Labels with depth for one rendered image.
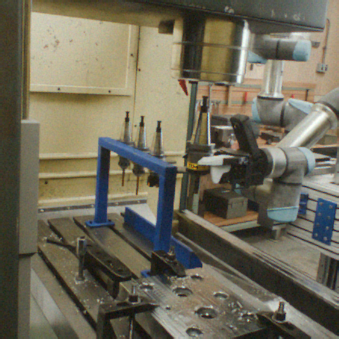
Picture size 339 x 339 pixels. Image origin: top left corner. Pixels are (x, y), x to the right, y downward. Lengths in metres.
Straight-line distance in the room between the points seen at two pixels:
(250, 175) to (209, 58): 0.31
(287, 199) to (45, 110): 1.08
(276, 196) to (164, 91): 1.06
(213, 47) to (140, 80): 1.16
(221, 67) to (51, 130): 1.12
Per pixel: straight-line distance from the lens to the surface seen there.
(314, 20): 1.03
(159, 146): 1.42
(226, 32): 0.94
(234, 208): 4.05
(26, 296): 0.69
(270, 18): 0.95
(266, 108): 2.07
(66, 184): 2.01
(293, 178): 1.19
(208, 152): 1.01
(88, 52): 1.95
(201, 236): 2.17
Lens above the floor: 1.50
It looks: 13 degrees down
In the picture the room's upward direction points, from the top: 5 degrees clockwise
